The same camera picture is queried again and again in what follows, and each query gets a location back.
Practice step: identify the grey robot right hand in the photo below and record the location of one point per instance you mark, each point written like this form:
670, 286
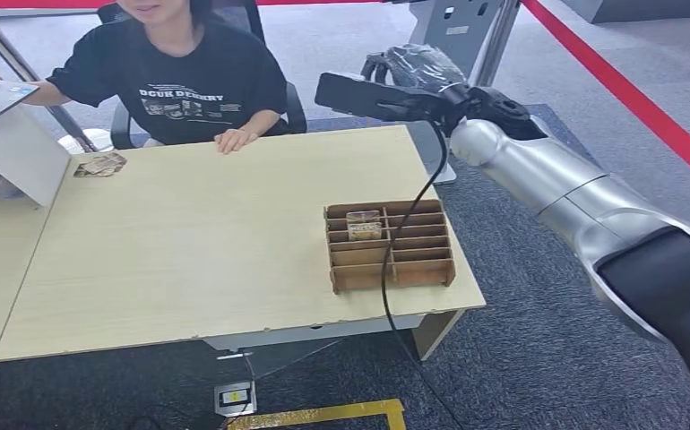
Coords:
419, 65

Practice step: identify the person's left hand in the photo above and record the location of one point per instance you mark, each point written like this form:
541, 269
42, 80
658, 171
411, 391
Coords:
233, 141

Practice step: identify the person's right forearm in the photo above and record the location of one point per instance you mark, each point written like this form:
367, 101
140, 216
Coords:
45, 95

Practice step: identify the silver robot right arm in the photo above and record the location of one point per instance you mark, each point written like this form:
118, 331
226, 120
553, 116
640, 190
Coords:
558, 172

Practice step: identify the person's left forearm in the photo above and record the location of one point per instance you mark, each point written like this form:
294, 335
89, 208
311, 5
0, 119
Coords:
261, 126

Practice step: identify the person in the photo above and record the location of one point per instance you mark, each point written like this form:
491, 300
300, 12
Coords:
185, 71

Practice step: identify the card in clear sleeve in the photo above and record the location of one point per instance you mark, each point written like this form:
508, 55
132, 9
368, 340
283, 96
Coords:
364, 225

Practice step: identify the wooden card holder box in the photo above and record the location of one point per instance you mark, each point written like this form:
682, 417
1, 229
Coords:
422, 255

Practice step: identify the grey kiosk stand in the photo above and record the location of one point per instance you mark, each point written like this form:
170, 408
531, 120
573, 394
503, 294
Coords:
452, 24

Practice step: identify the black office chair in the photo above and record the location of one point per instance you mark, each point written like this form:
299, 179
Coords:
296, 113

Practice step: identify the red barrier belt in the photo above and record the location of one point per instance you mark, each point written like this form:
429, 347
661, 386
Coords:
24, 3
618, 89

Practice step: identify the grey platform base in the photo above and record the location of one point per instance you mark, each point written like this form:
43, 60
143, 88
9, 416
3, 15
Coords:
648, 9

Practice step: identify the metal floor socket box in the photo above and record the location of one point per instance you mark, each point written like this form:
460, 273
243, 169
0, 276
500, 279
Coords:
235, 399

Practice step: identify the chrome stanchion post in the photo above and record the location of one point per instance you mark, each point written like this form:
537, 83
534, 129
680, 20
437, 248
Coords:
9, 57
499, 35

